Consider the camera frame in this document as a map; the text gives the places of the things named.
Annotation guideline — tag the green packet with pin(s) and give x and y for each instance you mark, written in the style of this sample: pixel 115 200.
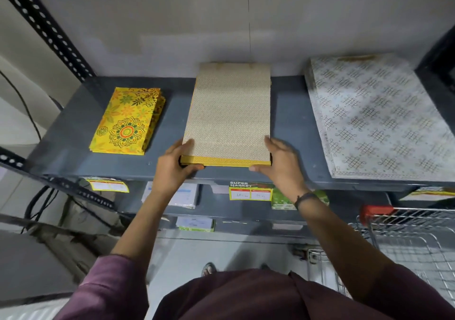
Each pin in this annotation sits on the green packet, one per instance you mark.
pixel 282 200

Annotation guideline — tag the person's left hand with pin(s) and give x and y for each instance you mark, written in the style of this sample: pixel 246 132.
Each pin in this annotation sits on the person's left hand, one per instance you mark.
pixel 170 174

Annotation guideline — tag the metal shopping cart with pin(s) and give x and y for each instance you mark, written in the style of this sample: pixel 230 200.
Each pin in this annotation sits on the metal shopping cart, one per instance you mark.
pixel 408 245

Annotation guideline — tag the stack of yellow floral envelopes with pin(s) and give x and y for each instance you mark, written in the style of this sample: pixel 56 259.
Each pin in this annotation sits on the stack of yellow floral envelopes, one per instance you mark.
pixel 126 120

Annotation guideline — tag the person's right hand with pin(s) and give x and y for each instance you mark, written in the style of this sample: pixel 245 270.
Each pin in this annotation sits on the person's right hand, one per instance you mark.
pixel 282 168

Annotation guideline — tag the white paper packet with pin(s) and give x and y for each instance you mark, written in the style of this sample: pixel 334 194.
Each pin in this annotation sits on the white paper packet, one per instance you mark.
pixel 186 195

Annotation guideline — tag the black wrist band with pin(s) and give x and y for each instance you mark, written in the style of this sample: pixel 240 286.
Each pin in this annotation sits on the black wrist band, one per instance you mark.
pixel 305 198

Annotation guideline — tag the maroon clothing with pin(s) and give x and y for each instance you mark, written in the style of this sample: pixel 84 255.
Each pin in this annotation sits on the maroon clothing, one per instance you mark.
pixel 248 295

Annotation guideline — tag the person's right thumb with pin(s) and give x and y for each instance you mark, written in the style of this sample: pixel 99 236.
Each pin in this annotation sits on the person's right thumb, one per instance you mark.
pixel 259 168

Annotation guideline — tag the yellow shelf price label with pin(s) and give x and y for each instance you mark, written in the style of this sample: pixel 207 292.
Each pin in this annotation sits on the yellow shelf price label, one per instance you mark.
pixel 106 184
pixel 430 193
pixel 250 191

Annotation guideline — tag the person's left forearm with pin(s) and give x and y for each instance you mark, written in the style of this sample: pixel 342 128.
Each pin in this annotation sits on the person's left forearm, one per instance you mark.
pixel 138 224

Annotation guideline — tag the person's right forearm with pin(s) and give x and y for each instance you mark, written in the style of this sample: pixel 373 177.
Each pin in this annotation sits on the person's right forearm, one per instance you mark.
pixel 337 238

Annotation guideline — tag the stack of white patterned envelopes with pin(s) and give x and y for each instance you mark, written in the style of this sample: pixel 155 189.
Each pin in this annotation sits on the stack of white patterned envelopes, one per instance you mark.
pixel 380 117

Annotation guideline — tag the stack of beige patterned envelopes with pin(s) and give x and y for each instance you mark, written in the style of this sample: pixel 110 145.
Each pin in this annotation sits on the stack of beige patterned envelopes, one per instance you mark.
pixel 229 113

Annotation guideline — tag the grey metal shelf rack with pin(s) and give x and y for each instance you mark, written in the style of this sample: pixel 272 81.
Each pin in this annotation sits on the grey metal shelf rack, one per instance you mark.
pixel 71 142

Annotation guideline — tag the person's left thumb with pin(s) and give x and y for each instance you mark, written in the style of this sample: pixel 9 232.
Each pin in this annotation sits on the person's left thumb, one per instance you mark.
pixel 193 169

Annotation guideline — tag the person's sandal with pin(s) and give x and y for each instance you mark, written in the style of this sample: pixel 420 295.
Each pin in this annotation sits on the person's sandal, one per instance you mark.
pixel 208 269

